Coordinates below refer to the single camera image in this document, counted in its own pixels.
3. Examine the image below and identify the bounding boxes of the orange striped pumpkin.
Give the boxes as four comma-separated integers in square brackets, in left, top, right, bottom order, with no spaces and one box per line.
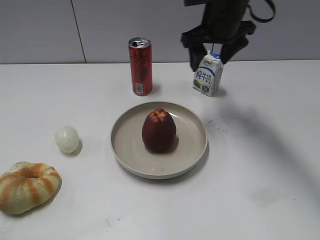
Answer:
[0,161,62,215]

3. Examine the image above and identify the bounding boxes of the dark red apple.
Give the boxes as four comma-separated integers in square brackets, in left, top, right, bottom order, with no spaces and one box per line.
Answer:
[142,108,177,153]

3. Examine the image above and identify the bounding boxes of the white blue milk carton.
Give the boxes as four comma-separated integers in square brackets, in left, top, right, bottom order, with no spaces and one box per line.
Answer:
[192,51,224,97]

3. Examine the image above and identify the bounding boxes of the beige round plate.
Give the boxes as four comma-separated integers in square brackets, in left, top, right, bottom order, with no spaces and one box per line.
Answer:
[110,101,208,180]

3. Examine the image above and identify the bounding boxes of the red soda can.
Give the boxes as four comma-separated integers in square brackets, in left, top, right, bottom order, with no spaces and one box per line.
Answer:
[128,36,153,96]

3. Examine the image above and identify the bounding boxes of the white egg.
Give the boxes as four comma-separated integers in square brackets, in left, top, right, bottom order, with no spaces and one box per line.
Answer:
[54,126,80,153]

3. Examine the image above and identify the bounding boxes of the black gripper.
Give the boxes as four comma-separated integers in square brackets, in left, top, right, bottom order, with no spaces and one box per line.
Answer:
[181,0,256,72]

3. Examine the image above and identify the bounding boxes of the black cable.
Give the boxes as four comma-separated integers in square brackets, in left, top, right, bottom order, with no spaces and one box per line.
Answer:
[246,0,277,24]

